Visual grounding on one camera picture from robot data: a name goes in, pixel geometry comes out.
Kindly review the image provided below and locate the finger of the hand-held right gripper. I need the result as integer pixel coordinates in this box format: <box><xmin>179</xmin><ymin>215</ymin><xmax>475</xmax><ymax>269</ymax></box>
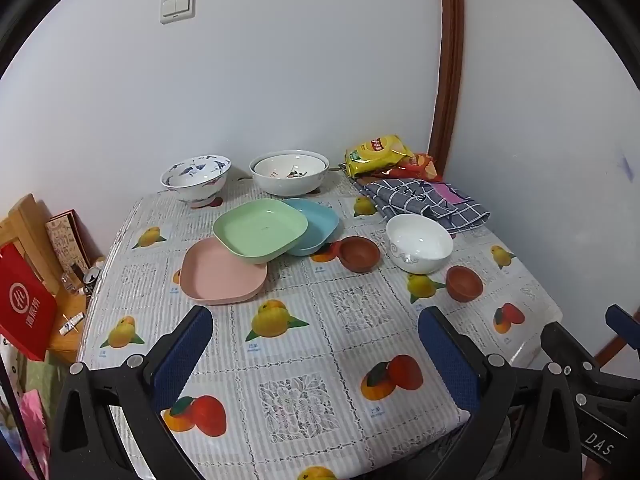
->
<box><xmin>541</xmin><ymin>321</ymin><xmax>640</xmax><ymax>411</ymax></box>
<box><xmin>605</xmin><ymin>304</ymin><xmax>640</xmax><ymax>351</ymax></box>

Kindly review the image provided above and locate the pink square plate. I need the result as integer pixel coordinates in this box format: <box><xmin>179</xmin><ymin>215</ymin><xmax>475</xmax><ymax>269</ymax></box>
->
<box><xmin>181</xmin><ymin>237</ymin><xmax>268</xmax><ymax>306</ymax></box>

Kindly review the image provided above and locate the small brown bowl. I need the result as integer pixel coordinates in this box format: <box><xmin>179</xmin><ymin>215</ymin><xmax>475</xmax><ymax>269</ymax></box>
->
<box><xmin>337</xmin><ymin>236</ymin><xmax>382</xmax><ymax>274</ymax></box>
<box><xmin>445</xmin><ymin>266</ymin><xmax>484</xmax><ymax>303</ymax></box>

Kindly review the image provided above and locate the grey checked cloth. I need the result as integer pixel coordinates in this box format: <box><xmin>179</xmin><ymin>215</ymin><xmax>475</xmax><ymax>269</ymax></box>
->
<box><xmin>354</xmin><ymin>177</ymin><xmax>493</xmax><ymax>235</ymax></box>

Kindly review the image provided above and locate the brown wooden door frame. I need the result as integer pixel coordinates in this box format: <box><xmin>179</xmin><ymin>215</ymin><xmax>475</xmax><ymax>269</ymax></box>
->
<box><xmin>427</xmin><ymin>0</ymin><xmax>463</xmax><ymax>181</ymax></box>

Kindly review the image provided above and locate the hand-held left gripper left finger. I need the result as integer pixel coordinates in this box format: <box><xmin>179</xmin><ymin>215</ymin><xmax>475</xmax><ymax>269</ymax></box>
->
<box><xmin>48</xmin><ymin>305</ymin><xmax>215</xmax><ymax>480</ymax></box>

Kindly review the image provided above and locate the plain white bowl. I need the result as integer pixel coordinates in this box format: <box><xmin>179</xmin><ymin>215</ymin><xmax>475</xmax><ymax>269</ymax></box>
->
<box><xmin>385</xmin><ymin>214</ymin><xmax>454</xmax><ymax>275</ymax></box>

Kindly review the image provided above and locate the white bowl with orange print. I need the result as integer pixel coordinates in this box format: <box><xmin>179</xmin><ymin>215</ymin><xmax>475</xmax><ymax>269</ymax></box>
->
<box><xmin>254</xmin><ymin>154</ymin><xmax>327</xmax><ymax>181</ymax></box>

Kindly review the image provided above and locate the wooden side table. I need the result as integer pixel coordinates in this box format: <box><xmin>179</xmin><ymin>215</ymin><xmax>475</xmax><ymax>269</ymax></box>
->
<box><xmin>0</xmin><ymin>194</ymin><xmax>92</xmax><ymax>367</ymax></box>

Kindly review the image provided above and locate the pink patterned cloth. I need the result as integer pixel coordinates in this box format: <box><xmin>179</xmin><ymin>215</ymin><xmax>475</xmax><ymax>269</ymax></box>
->
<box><xmin>0</xmin><ymin>390</ymin><xmax>51</xmax><ymax>480</ymax></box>

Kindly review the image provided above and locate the green square plate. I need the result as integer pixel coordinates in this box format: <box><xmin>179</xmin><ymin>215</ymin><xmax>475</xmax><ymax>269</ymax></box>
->
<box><xmin>212</xmin><ymin>198</ymin><xmax>309</xmax><ymax>264</ymax></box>

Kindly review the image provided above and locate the red chips bag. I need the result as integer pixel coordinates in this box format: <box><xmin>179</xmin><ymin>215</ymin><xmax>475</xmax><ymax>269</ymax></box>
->
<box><xmin>387</xmin><ymin>152</ymin><xmax>443</xmax><ymax>182</ymax></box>

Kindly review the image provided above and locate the blue square plate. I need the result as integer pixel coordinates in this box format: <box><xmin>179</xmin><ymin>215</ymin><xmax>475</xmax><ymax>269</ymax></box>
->
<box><xmin>282</xmin><ymin>198</ymin><xmax>342</xmax><ymax>257</ymax></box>

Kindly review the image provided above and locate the patterned flat box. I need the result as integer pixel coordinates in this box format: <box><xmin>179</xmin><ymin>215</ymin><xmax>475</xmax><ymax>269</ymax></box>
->
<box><xmin>45</xmin><ymin>210</ymin><xmax>93</xmax><ymax>273</ymax></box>

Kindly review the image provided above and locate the fruit print tablecloth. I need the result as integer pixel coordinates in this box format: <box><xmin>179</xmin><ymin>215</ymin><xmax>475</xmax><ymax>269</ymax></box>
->
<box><xmin>75</xmin><ymin>175</ymin><xmax>563</xmax><ymax>480</ymax></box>

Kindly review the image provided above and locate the large white bowl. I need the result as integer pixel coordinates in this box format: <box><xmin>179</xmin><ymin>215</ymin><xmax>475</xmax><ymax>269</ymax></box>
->
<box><xmin>249</xmin><ymin>150</ymin><xmax>331</xmax><ymax>197</ymax></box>

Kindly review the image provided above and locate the white light switch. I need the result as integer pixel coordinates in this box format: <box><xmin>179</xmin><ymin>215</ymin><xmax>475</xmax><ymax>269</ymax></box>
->
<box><xmin>160</xmin><ymin>0</ymin><xmax>196</xmax><ymax>25</ymax></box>

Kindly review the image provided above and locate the red paper bag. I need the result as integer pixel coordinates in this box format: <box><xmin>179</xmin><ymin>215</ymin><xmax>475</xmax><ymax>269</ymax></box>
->
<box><xmin>0</xmin><ymin>245</ymin><xmax>58</xmax><ymax>362</ymax></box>

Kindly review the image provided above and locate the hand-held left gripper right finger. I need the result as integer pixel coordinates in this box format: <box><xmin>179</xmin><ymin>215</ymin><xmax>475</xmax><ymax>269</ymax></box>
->
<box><xmin>417</xmin><ymin>306</ymin><xmax>583</xmax><ymax>480</ymax></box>

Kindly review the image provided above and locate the blue patterned white bowl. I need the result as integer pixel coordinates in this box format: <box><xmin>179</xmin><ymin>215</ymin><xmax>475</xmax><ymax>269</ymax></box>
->
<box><xmin>160</xmin><ymin>155</ymin><xmax>232</xmax><ymax>208</ymax></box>

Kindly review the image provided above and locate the yellow chips bag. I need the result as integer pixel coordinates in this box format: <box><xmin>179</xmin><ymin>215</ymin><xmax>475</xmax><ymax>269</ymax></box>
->
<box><xmin>344</xmin><ymin>135</ymin><xmax>416</xmax><ymax>178</ymax></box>

